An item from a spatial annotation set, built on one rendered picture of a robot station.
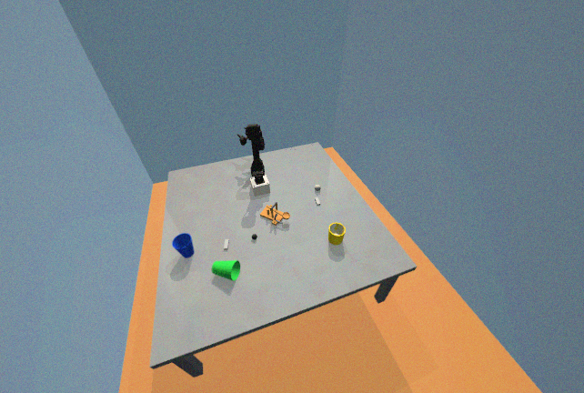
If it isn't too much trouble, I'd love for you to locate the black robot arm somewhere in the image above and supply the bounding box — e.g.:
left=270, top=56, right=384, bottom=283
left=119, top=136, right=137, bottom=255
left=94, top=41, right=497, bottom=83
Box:
left=245, top=124, right=265, bottom=185

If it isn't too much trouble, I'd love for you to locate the yellow open cylinder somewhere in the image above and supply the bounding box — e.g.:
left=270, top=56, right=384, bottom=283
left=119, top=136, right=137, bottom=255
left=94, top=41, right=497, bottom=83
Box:
left=328, top=223, right=346, bottom=246

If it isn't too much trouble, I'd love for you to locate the green cup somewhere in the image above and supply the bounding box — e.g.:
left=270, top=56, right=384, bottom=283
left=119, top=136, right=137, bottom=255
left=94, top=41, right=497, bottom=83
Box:
left=211, top=261, right=240, bottom=281

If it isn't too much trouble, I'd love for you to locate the blue cup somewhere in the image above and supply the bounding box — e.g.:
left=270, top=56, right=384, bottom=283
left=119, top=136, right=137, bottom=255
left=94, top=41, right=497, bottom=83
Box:
left=173, top=234, right=194, bottom=258

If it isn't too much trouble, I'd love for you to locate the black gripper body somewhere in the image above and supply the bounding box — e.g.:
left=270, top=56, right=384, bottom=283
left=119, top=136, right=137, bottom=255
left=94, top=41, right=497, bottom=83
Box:
left=239, top=136, right=251, bottom=146

